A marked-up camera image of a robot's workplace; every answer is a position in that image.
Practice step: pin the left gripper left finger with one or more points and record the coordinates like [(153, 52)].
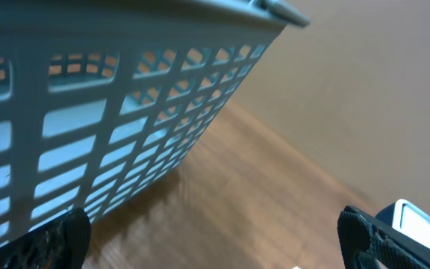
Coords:
[(61, 243)]

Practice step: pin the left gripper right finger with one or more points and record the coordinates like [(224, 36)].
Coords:
[(368, 241)]

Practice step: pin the white barcode scanner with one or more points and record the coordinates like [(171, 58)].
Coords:
[(407, 218)]

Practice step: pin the grey plastic mesh basket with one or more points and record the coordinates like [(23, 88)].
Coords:
[(100, 98)]

